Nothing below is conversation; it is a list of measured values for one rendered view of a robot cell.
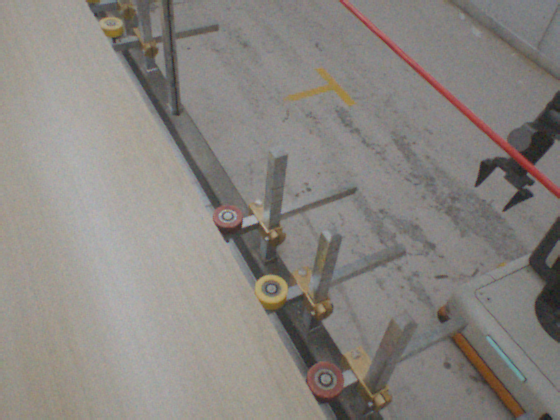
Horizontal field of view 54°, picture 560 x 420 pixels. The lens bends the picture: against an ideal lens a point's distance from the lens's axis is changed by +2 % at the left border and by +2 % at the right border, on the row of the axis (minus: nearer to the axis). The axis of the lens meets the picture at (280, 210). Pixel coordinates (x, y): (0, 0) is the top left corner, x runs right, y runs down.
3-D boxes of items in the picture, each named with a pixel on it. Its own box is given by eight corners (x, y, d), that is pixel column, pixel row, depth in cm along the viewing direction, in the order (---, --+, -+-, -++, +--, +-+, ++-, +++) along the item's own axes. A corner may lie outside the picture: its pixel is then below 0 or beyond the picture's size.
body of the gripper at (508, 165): (520, 188, 135) (541, 164, 132) (489, 162, 141) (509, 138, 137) (530, 187, 140) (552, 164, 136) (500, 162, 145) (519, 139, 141)
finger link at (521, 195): (504, 218, 138) (530, 189, 134) (482, 199, 142) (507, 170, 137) (515, 216, 143) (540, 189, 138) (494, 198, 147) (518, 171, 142)
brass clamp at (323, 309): (307, 275, 146) (309, 264, 143) (334, 315, 139) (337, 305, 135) (287, 283, 144) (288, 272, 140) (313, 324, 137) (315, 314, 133)
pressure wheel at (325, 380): (322, 425, 122) (329, 404, 113) (294, 400, 125) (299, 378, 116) (343, 398, 126) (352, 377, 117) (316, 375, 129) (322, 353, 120)
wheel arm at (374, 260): (396, 249, 154) (400, 240, 151) (404, 258, 152) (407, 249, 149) (258, 307, 139) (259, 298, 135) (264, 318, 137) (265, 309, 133)
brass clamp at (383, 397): (359, 353, 133) (363, 344, 129) (392, 404, 125) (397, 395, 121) (337, 364, 130) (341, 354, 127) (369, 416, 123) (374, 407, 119)
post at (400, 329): (360, 406, 139) (407, 307, 103) (367, 419, 137) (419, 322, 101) (348, 413, 138) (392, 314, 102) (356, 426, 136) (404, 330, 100)
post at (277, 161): (269, 259, 167) (281, 142, 131) (274, 268, 165) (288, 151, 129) (258, 263, 165) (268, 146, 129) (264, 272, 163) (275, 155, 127)
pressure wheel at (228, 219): (235, 256, 150) (235, 230, 141) (208, 247, 151) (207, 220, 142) (246, 235, 155) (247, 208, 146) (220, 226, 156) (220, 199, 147)
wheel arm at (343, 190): (348, 188, 168) (351, 178, 164) (355, 196, 166) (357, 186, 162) (218, 235, 152) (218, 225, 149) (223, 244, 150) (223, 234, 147)
